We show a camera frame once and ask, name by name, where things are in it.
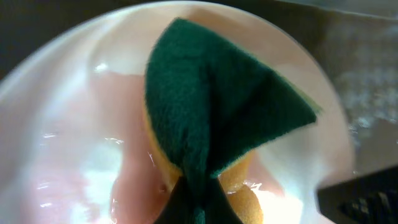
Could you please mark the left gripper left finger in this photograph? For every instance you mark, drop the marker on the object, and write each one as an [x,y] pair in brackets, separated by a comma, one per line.
[179,208]

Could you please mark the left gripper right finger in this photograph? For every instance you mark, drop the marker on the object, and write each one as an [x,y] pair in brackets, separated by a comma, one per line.
[217,208]

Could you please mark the green yellow sponge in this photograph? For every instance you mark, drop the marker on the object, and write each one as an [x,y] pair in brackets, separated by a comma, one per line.
[209,103]

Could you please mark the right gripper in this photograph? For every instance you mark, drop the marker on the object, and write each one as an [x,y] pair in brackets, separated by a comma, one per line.
[370,199]

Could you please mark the white plate top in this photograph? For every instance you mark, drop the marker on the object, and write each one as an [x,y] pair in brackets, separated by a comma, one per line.
[73,144]

